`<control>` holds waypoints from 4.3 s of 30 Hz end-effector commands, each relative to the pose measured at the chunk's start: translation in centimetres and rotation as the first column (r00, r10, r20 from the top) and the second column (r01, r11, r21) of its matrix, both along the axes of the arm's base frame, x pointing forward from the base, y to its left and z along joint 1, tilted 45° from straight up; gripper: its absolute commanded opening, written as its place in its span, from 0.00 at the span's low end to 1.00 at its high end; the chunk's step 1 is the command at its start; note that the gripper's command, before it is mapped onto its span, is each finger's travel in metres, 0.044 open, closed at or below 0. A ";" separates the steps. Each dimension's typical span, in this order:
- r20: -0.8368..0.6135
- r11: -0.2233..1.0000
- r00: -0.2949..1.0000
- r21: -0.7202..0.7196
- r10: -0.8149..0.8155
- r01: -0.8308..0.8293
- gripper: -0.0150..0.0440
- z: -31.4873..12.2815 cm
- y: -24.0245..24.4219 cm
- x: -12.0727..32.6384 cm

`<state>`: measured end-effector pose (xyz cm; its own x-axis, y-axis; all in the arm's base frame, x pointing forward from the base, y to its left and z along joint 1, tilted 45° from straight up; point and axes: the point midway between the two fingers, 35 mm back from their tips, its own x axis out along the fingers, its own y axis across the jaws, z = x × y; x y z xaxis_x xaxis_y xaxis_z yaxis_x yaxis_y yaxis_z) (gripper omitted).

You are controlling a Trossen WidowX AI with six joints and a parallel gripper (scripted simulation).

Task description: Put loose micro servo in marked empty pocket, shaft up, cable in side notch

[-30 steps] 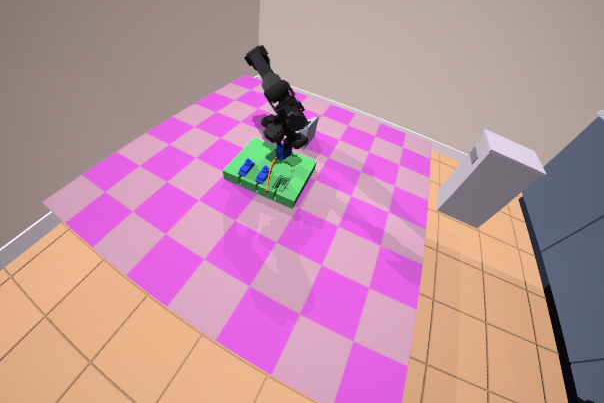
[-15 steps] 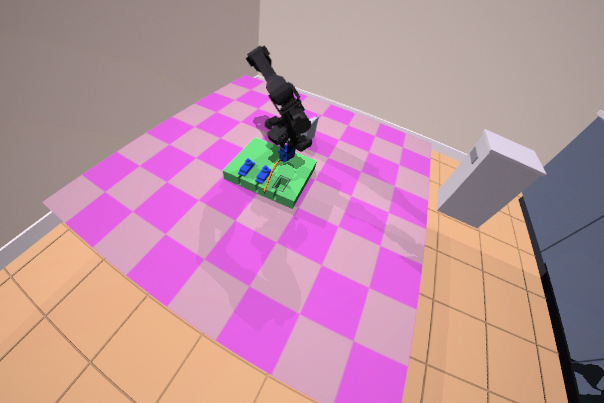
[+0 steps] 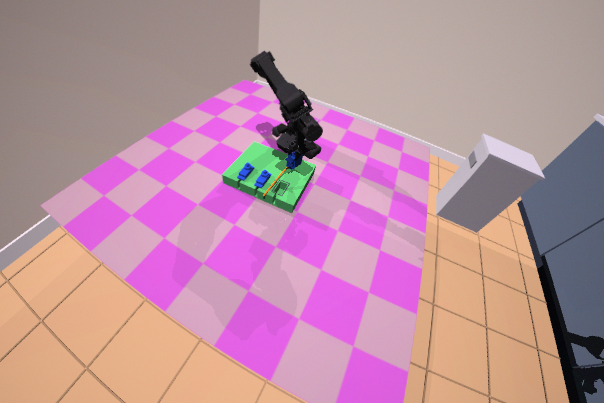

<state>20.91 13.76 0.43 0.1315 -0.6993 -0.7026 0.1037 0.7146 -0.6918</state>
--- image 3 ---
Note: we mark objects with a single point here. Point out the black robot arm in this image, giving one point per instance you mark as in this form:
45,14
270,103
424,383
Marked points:
291,101

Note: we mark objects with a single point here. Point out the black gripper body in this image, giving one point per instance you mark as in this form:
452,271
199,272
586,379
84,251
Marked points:
310,150

